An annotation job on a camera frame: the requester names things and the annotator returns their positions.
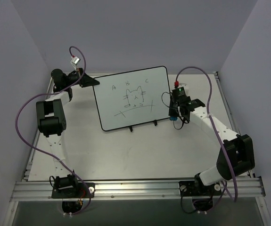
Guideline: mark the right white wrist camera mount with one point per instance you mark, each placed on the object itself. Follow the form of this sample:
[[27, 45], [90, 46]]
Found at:
[[178, 85]]

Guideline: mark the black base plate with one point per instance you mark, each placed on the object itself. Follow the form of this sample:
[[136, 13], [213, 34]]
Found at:
[[74, 192], [196, 188]]

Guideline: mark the white whiteboard black frame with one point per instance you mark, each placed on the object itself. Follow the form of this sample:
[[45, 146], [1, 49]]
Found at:
[[132, 98]]

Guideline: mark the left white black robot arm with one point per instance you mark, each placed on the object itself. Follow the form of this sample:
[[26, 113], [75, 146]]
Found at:
[[52, 123]]

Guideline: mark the aluminium right side rail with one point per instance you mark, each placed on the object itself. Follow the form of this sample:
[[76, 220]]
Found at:
[[231, 118]]

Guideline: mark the aluminium front rail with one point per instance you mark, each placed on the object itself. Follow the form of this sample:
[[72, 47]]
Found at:
[[108, 190]]

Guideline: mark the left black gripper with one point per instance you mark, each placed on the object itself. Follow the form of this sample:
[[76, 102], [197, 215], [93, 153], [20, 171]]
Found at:
[[81, 77]]

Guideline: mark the blue bone-shaped eraser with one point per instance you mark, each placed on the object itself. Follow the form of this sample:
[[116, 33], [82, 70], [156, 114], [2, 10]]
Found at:
[[173, 118]]

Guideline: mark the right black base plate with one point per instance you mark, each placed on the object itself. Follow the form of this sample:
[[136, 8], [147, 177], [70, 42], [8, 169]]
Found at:
[[196, 188]]

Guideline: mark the aluminium rail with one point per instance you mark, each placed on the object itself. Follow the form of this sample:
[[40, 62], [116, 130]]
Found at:
[[31, 156], [102, 74], [108, 190], [231, 118]]

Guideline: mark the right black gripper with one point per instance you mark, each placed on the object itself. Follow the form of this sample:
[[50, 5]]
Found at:
[[173, 109]]

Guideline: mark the aluminium left side rail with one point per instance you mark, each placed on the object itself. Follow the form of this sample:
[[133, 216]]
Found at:
[[31, 156]]

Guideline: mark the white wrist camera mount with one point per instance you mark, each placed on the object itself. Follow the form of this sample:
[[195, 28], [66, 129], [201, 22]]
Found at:
[[178, 85], [75, 61]]

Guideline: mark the aluminium back rail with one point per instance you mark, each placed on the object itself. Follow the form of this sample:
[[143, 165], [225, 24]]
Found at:
[[102, 74]]

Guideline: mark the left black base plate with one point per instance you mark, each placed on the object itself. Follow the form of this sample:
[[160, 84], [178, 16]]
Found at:
[[74, 192]]

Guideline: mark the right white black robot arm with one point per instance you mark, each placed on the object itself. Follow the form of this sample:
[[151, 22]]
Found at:
[[236, 154]]

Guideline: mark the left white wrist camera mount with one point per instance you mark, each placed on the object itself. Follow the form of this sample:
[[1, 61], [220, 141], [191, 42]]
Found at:
[[75, 61]]

